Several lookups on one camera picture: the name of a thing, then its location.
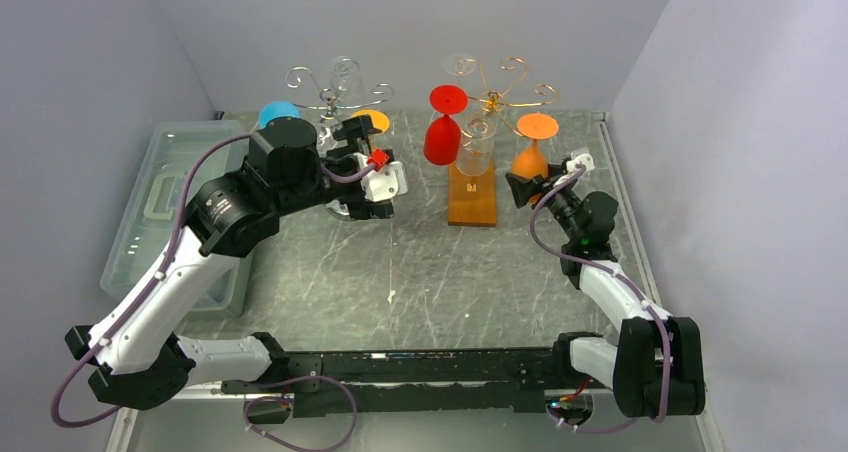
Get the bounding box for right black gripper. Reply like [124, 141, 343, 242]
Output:
[507, 162, 583, 243]

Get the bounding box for orange plastic wine glass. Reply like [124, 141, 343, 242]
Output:
[509, 113, 559, 179]

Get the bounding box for yellow plastic wine glass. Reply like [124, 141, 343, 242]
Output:
[351, 109, 391, 135]

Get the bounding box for red plastic wine glass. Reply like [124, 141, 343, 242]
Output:
[423, 84, 468, 166]

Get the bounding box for silver wire glass rack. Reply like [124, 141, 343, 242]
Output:
[263, 79, 393, 215]

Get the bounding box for blue plastic wine glass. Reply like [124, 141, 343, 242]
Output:
[257, 101, 301, 129]

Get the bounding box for clear patterned wine glass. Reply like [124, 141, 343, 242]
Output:
[442, 53, 478, 77]

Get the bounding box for clear plastic storage box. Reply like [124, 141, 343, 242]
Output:
[100, 120, 252, 319]

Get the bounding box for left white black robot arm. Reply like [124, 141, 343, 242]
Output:
[65, 116, 408, 410]

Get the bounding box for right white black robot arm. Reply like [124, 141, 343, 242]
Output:
[505, 164, 706, 421]

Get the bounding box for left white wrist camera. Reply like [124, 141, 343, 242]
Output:
[356, 149, 409, 203]

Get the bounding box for gold wire glass rack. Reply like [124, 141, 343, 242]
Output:
[444, 53, 559, 227]

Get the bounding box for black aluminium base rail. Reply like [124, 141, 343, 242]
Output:
[120, 348, 708, 418]

